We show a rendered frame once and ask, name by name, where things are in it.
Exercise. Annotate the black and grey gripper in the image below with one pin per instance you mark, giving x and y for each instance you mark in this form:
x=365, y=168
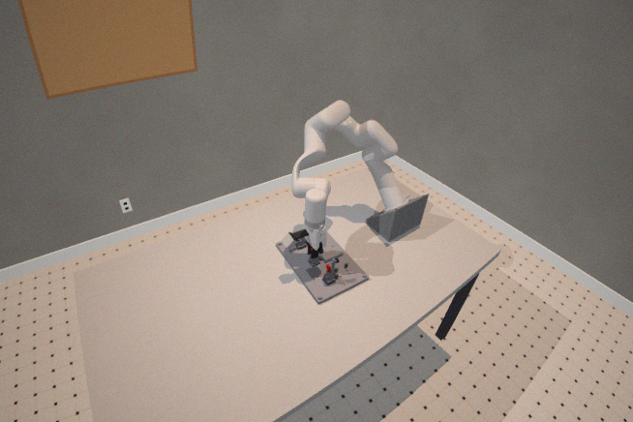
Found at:
x=316, y=239

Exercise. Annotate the toggle clamp with red handle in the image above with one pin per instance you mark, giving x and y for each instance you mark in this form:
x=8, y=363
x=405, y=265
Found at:
x=301, y=243
x=329, y=277

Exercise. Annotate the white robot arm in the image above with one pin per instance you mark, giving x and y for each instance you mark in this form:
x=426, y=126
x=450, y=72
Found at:
x=316, y=190

